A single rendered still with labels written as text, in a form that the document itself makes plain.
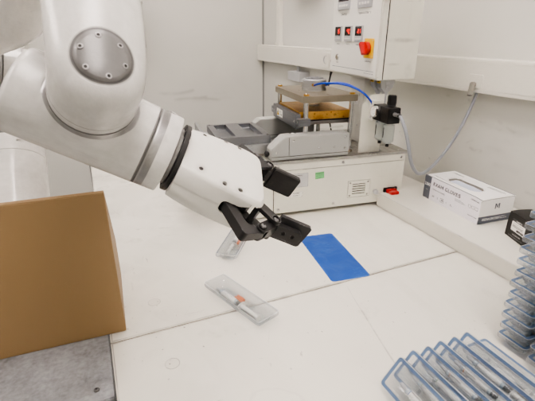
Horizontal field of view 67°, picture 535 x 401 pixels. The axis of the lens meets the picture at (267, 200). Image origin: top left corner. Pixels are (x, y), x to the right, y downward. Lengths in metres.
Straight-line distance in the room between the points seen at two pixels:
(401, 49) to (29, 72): 1.08
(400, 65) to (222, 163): 0.96
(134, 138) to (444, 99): 1.32
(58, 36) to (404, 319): 0.76
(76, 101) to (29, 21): 0.56
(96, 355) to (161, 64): 2.16
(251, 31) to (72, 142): 2.56
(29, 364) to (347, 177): 0.95
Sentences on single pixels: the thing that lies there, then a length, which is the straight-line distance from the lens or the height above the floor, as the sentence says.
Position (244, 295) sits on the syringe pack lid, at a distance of 0.88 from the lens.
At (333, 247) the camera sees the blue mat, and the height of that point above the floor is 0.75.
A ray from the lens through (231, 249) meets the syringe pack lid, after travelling 1.05.
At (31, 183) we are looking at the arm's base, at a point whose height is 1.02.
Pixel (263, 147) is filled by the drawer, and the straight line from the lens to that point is 1.24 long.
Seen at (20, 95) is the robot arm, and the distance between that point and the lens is 0.42.
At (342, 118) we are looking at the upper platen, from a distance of 1.33.
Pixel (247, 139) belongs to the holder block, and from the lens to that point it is 1.24.
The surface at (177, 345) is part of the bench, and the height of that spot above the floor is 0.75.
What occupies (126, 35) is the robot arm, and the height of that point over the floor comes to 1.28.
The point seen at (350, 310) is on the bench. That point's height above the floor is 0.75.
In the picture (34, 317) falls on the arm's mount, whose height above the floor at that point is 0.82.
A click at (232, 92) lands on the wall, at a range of 2.89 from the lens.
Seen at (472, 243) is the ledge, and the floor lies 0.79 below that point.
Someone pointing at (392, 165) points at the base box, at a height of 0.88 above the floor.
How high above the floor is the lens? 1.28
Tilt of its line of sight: 22 degrees down
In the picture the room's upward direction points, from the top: straight up
